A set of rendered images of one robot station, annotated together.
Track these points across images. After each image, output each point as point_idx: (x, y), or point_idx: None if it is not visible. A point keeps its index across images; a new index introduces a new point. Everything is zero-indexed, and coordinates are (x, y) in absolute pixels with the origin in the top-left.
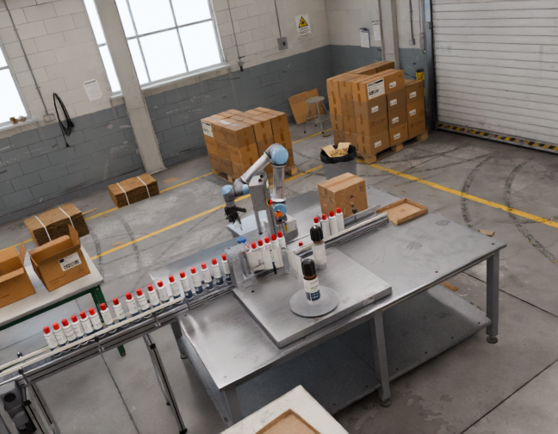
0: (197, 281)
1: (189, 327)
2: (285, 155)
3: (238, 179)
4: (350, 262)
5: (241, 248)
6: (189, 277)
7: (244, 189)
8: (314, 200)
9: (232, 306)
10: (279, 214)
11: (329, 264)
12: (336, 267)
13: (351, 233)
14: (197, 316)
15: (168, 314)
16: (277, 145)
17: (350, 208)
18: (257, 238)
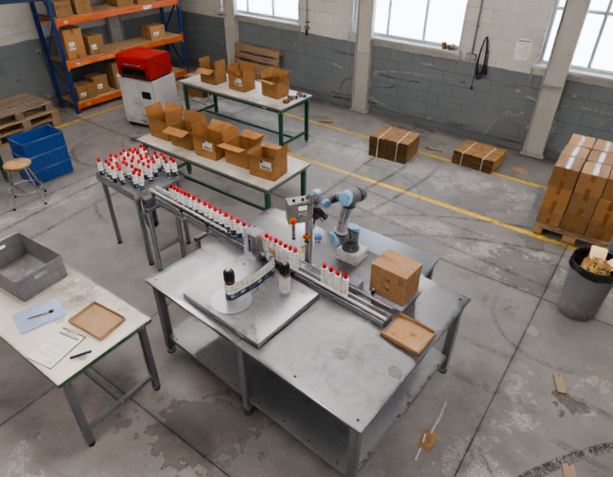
0: (236, 229)
1: (206, 247)
2: (346, 201)
3: (336, 193)
4: (292, 309)
5: (254, 233)
6: (267, 228)
7: (322, 202)
8: None
9: (233, 260)
10: (305, 237)
11: (287, 297)
12: (283, 303)
13: (344, 302)
14: (219, 247)
15: (216, 232)
16: (356, 189)
17: (384, 290)
18: (333, 246)
